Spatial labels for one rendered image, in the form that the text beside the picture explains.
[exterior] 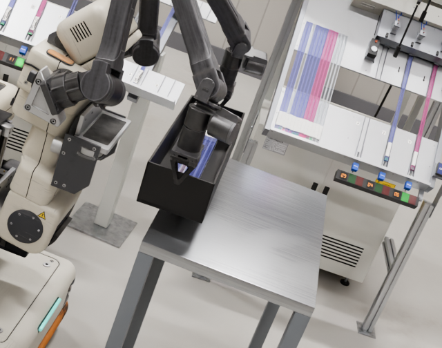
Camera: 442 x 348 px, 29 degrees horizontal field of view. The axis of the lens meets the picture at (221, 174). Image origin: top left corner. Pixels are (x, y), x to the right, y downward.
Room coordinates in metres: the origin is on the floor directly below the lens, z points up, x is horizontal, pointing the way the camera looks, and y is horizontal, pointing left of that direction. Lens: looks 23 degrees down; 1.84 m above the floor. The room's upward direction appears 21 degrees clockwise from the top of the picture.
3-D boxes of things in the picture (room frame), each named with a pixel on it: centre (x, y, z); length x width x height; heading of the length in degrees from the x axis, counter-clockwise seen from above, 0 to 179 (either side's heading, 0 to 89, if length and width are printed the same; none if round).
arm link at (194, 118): (1.90, 0.09, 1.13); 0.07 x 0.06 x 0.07; 73
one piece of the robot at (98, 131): (2.19, 0.38, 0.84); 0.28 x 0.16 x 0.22; 179
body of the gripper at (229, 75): (2.47, 0.09, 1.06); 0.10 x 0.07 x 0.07; 179
